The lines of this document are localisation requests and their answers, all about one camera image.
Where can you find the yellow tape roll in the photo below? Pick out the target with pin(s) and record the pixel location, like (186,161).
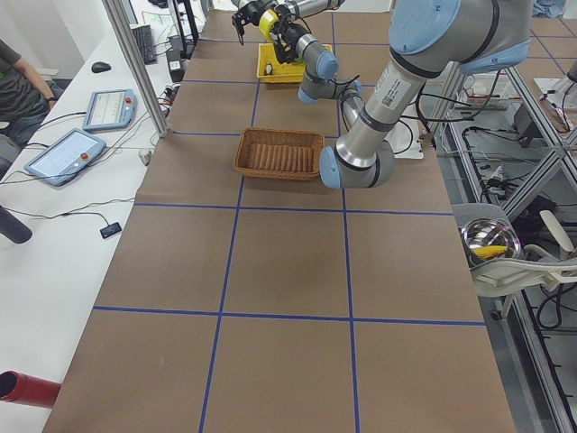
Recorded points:
(266,24)

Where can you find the red cylinder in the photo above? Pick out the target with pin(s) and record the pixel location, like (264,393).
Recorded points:
(24,389)

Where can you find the black keyboard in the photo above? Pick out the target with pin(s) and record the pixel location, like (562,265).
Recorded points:
(145,44)

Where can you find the yellow woven basket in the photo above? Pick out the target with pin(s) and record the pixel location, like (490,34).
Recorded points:
(323,61)

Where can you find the aluminium frame post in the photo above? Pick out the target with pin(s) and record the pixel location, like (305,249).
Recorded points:
(118,19)

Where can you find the brown wicker basket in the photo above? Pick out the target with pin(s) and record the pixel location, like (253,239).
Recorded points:
(279,154)

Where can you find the blue teach pendant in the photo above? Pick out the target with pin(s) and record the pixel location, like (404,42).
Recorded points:
(110,110)
(66,158)

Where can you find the black computer mouse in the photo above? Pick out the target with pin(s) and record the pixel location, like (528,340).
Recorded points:
(100,67)

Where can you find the small black device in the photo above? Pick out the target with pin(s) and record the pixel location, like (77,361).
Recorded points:
(110,230)

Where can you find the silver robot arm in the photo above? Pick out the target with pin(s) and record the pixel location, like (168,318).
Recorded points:
(424,36)
(289,11)

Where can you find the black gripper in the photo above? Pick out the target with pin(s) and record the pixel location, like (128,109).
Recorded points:
(251,10)
(287,41)

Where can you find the blue teach pendant far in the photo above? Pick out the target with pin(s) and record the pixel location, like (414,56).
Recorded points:
(110,110)

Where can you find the blue teach pendant near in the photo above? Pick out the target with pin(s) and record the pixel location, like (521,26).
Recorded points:
(66,158)

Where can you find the steel bowl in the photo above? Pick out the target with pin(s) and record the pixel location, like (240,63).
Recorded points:
(485,239)

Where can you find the seated person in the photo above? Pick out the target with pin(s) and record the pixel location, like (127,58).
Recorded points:
(26,97)

